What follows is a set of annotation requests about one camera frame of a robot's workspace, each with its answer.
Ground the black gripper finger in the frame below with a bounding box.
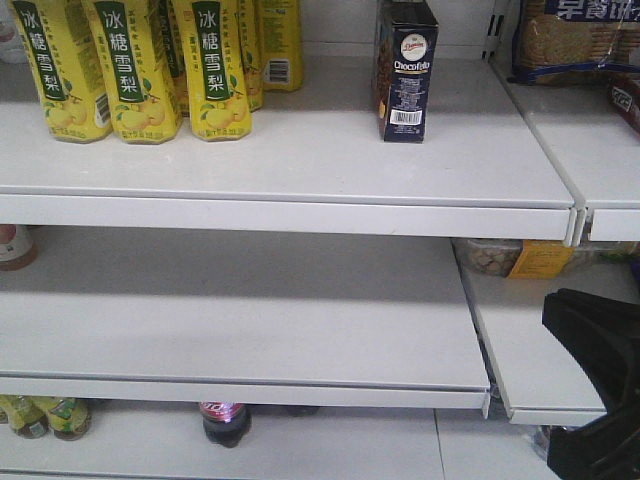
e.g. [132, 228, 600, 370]
[542, 288, 639, 412]
[546, 403, 639, 479]

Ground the Chocofello cookie box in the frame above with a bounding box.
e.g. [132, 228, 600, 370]
[372, 1, 439, 143]

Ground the yellow-label clear jar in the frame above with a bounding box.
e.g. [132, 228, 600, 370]
[452, 238, 635, 279]

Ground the right white upper shelf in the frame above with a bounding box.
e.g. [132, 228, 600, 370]
[491, 61, 639, 244]

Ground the dark red snack pack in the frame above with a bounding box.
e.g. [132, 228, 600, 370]
[607, 74, 639, 132]

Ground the large cracker bag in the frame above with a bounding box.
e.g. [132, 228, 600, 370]
[511, 0, 639, 85]

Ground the cola bottle on floor shelf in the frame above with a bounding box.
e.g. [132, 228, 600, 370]
[198, 402, 252, 448]

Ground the green tea bottle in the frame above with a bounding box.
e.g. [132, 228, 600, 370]
[31, 396, 91, 441]
[1, 395, 49, 439]

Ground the yellow pear drink bottle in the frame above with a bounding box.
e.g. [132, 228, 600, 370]
[8, 1, 112, 143]

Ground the brown drink bottle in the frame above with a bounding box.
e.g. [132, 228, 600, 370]
[1, 224, 38, 271]

